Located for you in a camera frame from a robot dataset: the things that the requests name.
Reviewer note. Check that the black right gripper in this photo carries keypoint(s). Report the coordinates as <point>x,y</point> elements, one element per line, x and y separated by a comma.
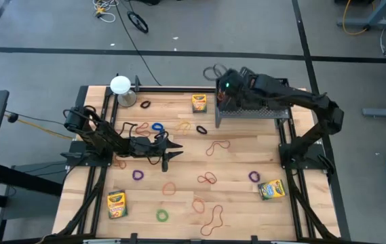
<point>233,89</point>

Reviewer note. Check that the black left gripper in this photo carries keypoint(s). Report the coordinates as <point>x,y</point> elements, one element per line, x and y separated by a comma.
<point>145,147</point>

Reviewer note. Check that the Crayola crayon box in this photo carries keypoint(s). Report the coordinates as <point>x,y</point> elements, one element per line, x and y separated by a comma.
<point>199,103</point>
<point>271,189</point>
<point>117,204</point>

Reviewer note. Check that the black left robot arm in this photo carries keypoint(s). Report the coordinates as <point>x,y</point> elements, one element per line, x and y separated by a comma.
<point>101,137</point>

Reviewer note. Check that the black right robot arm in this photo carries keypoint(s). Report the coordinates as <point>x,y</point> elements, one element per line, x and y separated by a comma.
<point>301,98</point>

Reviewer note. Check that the dark grey desk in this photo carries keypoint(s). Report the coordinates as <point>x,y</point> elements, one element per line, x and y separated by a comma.
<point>26,179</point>

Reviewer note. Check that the grey desk stand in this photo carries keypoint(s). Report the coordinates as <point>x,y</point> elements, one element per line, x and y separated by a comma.
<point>372,24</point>

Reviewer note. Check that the yellow rubber band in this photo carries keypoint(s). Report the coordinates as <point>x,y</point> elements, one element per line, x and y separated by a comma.
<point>183,122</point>

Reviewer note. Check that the grey metal shelf riser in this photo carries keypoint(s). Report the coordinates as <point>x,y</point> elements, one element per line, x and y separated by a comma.
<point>253,113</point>

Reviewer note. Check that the orange rubber band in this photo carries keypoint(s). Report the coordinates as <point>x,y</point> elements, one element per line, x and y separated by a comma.
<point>193,205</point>
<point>163,189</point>

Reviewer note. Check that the white bulb brass lamp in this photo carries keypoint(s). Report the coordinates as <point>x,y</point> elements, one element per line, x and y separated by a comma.
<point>120,84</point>

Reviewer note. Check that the black table frame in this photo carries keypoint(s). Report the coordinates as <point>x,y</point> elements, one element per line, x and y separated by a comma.
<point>179,89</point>

